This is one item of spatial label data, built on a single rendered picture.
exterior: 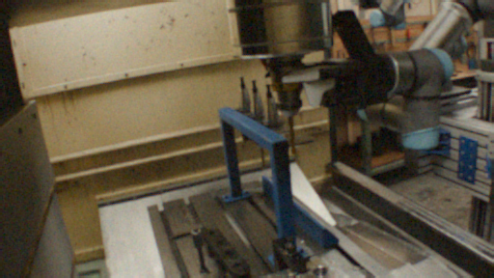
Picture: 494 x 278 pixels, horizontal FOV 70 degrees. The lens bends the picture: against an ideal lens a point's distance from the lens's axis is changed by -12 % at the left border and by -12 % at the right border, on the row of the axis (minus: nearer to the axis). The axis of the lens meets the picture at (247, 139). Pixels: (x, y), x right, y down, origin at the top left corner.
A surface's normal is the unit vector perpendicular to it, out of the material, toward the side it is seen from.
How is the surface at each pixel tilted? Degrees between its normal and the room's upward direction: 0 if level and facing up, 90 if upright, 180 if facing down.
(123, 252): 26
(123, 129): 90
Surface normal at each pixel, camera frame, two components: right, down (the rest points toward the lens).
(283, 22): -0.01, 0.29
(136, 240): 0.02, -0.77
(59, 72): 0.33, 0.23
